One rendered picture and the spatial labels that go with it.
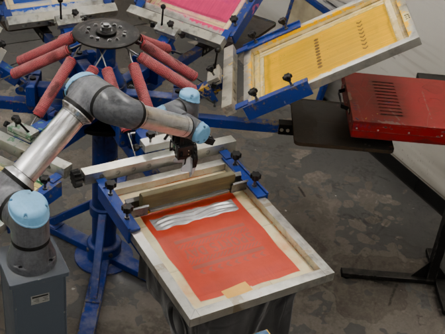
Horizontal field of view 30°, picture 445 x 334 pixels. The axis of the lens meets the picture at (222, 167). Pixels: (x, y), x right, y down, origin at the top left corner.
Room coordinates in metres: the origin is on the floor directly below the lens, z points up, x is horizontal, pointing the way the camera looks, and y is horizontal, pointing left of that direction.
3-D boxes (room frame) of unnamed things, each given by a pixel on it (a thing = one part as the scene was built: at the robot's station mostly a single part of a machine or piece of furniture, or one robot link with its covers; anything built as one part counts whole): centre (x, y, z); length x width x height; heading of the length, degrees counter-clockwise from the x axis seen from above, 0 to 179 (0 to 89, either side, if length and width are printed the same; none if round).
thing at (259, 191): (2.79, -0.09, 0.98); 0.30 x 0.05 x 0.07; 32
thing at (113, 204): (2.50, 0.38, 0.98); 0.30 x 0.05 x 0.07; 32
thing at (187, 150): (2.60, 0.15, 1.26); 0.09 x 0.08 x 0.12; 123
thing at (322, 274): (2.44, 0.01, 0.97); 0.79 x 0.58 x 0.04; 32
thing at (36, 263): (1.93, 0.56, 1.25); 0.15 x 0.15 x 0.10
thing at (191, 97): (2.60, 0.15, 1.42); 0.09 x 0.08 x 0.11; 139
